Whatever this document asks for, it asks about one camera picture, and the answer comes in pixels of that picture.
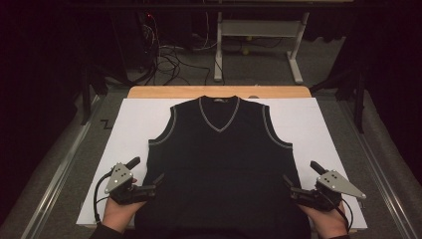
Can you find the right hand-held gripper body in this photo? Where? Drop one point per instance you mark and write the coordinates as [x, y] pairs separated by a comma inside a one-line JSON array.
[[335, 184]]

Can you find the person's right hand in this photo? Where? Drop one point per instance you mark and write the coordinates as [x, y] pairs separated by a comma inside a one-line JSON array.
[[326, 220]]

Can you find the white table cover board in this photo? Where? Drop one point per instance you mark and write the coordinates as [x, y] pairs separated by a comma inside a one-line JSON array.
[[132, 132]]

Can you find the metal floor rail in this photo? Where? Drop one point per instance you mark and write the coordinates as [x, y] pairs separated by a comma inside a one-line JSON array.
[[59, 166], [375, 166]]

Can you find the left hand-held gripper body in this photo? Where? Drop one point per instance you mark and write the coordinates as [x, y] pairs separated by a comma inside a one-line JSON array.
[[119, 177]]

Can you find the yellow ball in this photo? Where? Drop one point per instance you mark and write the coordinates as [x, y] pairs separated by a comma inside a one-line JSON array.
[[246, 51], [249, 38]]

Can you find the person's left hand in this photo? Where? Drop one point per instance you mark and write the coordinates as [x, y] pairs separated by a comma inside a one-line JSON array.
[[119, 212]]

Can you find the black knit vest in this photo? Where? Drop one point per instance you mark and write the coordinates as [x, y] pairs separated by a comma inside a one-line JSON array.
[[220, 159]]

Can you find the white metal stand frame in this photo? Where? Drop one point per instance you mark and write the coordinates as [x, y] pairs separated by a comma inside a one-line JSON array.
[[258, 28]]

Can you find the black floor stand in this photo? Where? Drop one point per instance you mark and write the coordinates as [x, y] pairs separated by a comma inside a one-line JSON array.
[[88, 93], [358, 99]]

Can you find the dark round table grommet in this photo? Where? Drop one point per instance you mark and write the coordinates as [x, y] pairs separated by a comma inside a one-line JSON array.
[[253, 97]]

